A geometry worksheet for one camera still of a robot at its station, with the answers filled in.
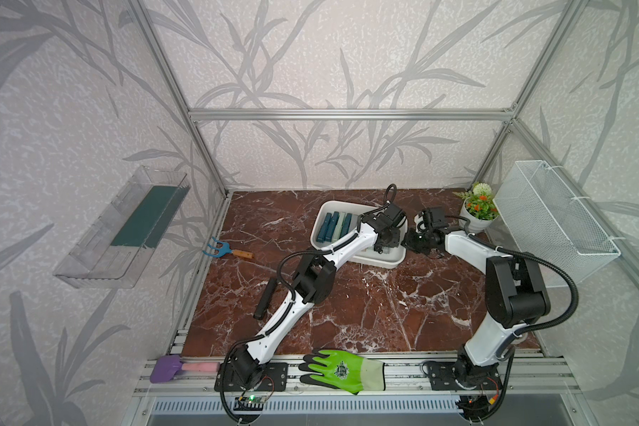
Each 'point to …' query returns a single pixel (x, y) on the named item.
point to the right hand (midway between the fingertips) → (400, 240)
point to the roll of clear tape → (520, 340)
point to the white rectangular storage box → (368, 256)
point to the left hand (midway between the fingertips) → (392, 239)
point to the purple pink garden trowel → (169, 366)
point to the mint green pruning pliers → (338, 226)
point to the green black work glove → (344, 371)
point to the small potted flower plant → (478, 207)
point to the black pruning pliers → (263, 303)
